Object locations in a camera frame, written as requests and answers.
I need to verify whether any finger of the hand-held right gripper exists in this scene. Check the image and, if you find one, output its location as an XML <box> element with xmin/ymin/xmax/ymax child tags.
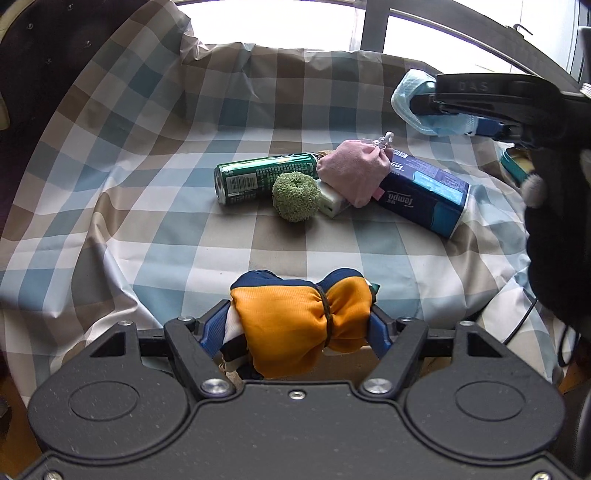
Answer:
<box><xmin>473</xmin><ymin>115</ymin><xmax>525</xmax><ymax>141</ymax></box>
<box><xmin>410</xmin><ymin>73</ymin><xmax>561</xmax><ymax>117</ymax></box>

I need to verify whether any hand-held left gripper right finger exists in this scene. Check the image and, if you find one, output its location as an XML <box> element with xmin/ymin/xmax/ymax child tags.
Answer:
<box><xmin>362</xmin><ymin>307</ymin><xmax>504</xmax><ymax>400</ymax></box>

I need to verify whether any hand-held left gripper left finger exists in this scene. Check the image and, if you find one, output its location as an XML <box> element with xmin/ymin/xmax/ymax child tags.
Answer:
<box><xmin>88</xmin><ymin>300</ymin><xmax>241</xmax><ymax>401</ymax></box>

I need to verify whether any blue face mask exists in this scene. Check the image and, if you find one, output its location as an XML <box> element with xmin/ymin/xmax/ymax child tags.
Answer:
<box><xmin>391</xmin><ymin>69</ymin><xmax>478</xmax><ymax>138</ymax></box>

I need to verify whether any orange and navy cloth bundle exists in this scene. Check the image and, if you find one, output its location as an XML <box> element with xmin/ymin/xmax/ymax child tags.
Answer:
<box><xmin>221</xmin><ymin>268</ymin><xmax>380</xmax><ymax>380</ymax></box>

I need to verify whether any pink drawstring pouch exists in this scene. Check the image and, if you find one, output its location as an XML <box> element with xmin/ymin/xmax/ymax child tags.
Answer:
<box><xmin>316</xmin><ymin>131</ymin><xmax>395</xmax><ymax>208</ymax></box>

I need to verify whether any white tissue pack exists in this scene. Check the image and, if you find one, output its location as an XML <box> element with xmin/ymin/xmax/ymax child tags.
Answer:
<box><xmin>316</xmin><ymin>179</ymin><xmax>354</xmax><ymax>219</ymax></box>

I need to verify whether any green scrubber ball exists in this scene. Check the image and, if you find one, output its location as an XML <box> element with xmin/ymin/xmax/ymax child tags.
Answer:
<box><xmin>271</xmin><ymin>172</ymin><xmax>321</xmax><ymax>223</ymax></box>

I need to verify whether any person's right hand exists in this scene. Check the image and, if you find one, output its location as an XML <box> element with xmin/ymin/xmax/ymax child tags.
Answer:
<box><xmin>524</xmin><ymin>148</ymin><xmax>591</xmax><ymax>330</ymax></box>

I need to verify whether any teal metal tin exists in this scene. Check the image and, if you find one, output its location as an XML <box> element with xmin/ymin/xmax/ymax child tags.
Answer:
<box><xmin>499</xmin><ymin>148</ymin><xmax>532</xmax><ymax>185</ymax></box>

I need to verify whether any dark blue tissue pack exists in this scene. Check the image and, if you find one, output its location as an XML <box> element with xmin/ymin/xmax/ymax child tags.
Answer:
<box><xmin>376</xmin><ymin>150</ymin><xmax>471</xmax><ymax>239</ymax></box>

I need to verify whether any green drink can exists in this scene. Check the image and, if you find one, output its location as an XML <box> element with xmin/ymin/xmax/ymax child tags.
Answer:
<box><xmin>215</xmin><ymin>152</ymin><xmax>319</xmax><ymax>205</ymax></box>

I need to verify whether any checked blanket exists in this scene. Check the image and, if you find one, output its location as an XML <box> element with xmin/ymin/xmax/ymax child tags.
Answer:
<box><xmin>0</xmin><ymin>0</ymin><xmax>578</xmax><ymax>398</ymax></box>

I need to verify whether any dark grey window frame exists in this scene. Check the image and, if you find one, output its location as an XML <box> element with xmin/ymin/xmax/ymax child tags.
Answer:
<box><xmin>175</xmin><ymin>0</ymin><xmax>591</xmax><ymax>89</ymax></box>

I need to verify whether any black cable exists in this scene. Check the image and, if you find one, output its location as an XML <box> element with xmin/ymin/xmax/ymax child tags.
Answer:
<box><xmin>503</xmin><ymin>295</ymin><xmax>575</xmax><ymax>367</ymax></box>

